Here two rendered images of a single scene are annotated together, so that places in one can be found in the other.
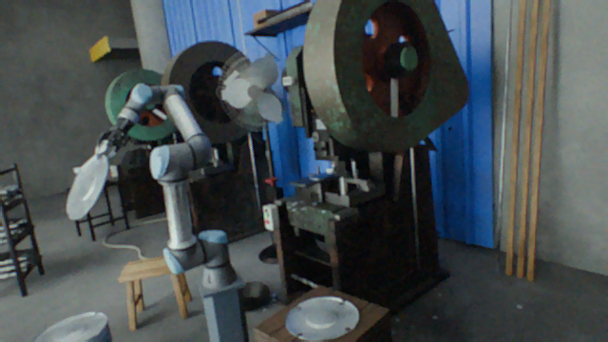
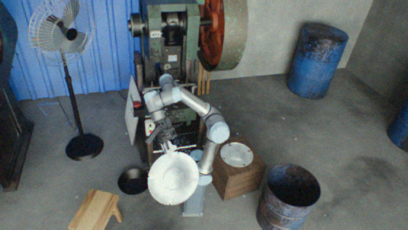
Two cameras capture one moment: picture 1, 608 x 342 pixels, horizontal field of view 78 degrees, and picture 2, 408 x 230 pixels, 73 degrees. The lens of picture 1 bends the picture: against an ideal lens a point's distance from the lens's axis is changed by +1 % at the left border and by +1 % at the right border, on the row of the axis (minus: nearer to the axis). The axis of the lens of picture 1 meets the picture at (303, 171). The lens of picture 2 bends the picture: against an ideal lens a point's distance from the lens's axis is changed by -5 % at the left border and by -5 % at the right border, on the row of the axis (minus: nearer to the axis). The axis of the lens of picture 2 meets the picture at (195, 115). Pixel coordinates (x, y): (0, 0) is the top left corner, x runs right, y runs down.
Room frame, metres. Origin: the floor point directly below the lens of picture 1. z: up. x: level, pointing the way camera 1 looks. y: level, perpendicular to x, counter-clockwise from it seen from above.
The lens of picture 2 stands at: (1.15, 1.80, 2.18)
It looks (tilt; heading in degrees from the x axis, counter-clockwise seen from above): 39 degrees down; 289
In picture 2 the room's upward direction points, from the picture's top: 5 degrees clockwise
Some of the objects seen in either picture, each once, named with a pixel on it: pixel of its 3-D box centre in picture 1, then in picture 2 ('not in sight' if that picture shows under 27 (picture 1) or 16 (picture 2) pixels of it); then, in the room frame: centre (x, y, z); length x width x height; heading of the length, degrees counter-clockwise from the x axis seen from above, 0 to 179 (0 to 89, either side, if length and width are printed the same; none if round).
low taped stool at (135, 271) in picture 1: (158, 290); (98, 222); (2.14, 0.97, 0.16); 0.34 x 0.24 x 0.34; 100
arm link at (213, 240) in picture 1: (213, 246); (197, 160); (1.57, 0.43, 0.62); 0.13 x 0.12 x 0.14; 125
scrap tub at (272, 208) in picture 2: not in sight; (285, 201); (0.86, 0.23, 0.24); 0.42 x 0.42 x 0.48
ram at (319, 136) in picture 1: (327, 127); (171, 58); (2.08, -0.16, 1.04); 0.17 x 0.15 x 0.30; 128
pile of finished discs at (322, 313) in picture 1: (322, 317); (237, 154); (1.36, -0.01, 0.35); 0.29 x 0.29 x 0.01
